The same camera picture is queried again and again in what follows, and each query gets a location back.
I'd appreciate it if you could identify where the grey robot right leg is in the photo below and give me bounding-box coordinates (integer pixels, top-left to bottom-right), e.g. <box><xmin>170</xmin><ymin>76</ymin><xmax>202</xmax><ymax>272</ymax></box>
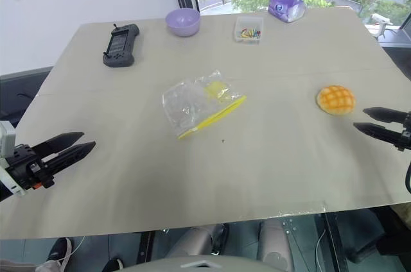
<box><xmin>258</xmin><ymin>216</ymin><xmax>295</xmax><ymax>272</ymax></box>

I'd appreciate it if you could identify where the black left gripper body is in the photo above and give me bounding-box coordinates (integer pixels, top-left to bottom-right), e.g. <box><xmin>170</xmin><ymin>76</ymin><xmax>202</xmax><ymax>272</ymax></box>
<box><xmin>6</xmin><ymin>144</ymin><xmax>55</xmax><ymax>191</ymax></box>

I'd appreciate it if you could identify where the black handheld remote controller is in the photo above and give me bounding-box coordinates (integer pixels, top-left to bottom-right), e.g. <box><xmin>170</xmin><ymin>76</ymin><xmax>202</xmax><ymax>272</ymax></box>
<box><xmin>102</xmin><ymin>22</ymin><xmax>141</xmax><ymax>69</ymax></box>

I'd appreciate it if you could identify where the grey robot leg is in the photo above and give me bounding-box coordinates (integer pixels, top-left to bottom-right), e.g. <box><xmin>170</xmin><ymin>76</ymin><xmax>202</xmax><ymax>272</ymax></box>
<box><xmin>164</xmin><ymin>223</ymin><xmax>231</xmax><ymax>267</ymax></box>
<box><xmin>258</xmin><ymin>216</ymin><xmax>295</xmax><ymax>272</ymax></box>

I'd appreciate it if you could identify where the white device on windowsill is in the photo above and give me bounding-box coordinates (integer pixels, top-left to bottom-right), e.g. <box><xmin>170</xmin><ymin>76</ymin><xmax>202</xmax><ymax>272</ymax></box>
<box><xmin>368</xmin><ymin>13</ymin><xmax>394</xmax><ymax>40</ymax></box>

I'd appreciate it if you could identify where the black table leg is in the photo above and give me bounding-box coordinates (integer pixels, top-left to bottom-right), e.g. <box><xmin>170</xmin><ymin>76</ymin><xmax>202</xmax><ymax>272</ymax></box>
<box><xmin>137</xmin><ymin>230</ymin><xmax>156</xmax><ymax>267</ymax></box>
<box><xmin>322</xmin><ymin>211</ymin><xmax>345</xmax><ymax>272</ymax></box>

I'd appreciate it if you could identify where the white floor cable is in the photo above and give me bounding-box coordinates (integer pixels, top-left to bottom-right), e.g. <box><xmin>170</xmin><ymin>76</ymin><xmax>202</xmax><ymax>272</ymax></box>
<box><xmin>315</xmin><ymin>229</ymin><xmax>328</xmax><ymax>264</ymax></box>

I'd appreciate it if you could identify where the black shoe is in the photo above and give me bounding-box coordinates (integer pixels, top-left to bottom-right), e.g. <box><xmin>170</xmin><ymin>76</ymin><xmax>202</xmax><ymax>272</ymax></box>
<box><xmin>47</xmin><ymin>236</ymin><xmax>73</xmax><ymax>264</ymax></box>
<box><xmin>101</xmin><ymin>256</ymin><xmax>125</xmax><ymax>272</ymax></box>

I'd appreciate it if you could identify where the clear yellow-zip plastic bag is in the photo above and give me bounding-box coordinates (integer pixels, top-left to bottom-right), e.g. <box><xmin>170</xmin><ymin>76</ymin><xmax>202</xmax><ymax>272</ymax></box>
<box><xmin>161</xmin><ymin>69</ymin><xmax>248</xmax><ymax>140</ymax></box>

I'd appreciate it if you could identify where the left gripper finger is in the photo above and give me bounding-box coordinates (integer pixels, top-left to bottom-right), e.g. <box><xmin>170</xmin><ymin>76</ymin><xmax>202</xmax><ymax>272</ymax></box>
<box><xmin>31</xmin><ymin>132</ymin><xmax>85</xmax><ymax>162</ymax></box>
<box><xmin>43</xmin><ymin>140</ymin><xmax>97</xmax><ymax>177</ymax></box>

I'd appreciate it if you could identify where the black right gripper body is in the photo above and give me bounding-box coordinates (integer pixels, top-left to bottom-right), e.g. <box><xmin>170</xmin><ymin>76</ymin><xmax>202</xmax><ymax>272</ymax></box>
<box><xmin>396</xmin><ymin>128</ymin><xmax>411</xmax><ymax>152</ymax></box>

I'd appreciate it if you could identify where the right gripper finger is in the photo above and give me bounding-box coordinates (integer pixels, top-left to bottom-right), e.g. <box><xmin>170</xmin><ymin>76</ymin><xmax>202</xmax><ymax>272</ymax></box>
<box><xmin>362</xmin><ymin>106</ymin><xmax>411</xmax><ymax>124</ymax></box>
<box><xmin>353</xmin><ymin>121</ymin><xmax>403</xmax><ymax>147</ymax></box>

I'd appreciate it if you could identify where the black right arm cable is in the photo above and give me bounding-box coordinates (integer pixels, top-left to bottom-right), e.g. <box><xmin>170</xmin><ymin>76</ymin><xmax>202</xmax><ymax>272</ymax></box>
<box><xmin>404</xmin><ymin>162</ymin><xmax>411</xmax><ymax>194</ymax></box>

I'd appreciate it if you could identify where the grey robot left leg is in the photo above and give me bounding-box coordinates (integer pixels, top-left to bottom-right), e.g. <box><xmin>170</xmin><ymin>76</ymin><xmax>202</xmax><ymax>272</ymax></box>
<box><xmin>164</xmin><ymin>223</ymin><xmax>231</xmax><ymax>267</ymax></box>

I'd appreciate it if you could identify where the purple plastic bowl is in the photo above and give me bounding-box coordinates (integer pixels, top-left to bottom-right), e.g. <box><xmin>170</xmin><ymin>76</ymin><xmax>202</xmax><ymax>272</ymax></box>
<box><xmin>164</xmin><ymin>8</ymin><xmax>202</xmax><ymax>38</ymax></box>

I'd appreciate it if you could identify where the grey robot torso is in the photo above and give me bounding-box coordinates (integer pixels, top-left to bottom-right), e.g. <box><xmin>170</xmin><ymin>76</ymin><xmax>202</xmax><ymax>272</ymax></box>
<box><xmin>121</xmin><ymin>253</ymin><xmax>290</xmax><ymax>272</ymax></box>

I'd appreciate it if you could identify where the orange melon bread bun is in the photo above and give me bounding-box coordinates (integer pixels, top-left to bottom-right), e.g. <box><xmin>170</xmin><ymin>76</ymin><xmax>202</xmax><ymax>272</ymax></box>
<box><xmin>316</xmin><ymin>84</ymin><xmax>356</xmax><ymax>114</ymax></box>

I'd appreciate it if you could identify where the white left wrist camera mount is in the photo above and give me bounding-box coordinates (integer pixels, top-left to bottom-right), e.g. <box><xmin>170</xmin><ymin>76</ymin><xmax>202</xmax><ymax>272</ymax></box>
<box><xmin>0</xmin><ymin>121</ymin><xmax>27</xmax><ymax>198</ymax></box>

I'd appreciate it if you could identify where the clear box of coloured clips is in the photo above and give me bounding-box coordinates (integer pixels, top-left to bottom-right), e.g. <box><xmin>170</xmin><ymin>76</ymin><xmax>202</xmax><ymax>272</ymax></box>
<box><xmin>232</xmin><ymin>15</ymin><xmax>265</xmax><ymax>44</ymax></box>

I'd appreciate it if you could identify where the dark low cabinet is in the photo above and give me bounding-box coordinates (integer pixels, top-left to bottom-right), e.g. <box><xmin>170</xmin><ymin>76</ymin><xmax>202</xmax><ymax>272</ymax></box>
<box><xmin>0</xmin><ymin>65</ymin><xmax>54</xmax><ymax>123</ymax></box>

